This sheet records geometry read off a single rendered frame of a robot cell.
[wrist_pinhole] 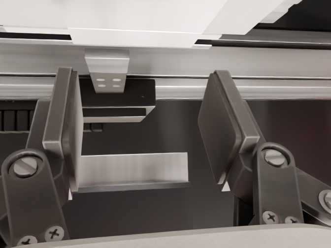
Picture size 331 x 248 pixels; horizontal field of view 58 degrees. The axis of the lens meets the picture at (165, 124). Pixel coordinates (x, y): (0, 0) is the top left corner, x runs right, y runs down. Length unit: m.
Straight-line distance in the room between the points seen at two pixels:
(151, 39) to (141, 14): 0.04
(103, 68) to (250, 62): 0.29
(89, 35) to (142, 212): 0.12
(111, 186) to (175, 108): 0.54
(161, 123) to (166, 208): 0.53
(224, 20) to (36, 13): 0.11
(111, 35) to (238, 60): 0.32
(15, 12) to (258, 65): 0.39
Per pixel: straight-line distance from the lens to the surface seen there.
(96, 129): 0.58
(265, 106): 0.81
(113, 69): 0.28
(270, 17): 0.28
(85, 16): 0.18
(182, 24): 0.19
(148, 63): 0.46
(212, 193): 0.75
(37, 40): 0.23
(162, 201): 0.20
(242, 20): 0.20
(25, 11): 0.19
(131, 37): 0.21
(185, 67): 0.46
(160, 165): 0.21
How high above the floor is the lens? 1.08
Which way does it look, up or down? 4 degrees down
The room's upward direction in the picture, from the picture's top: 178 degrees clockwise
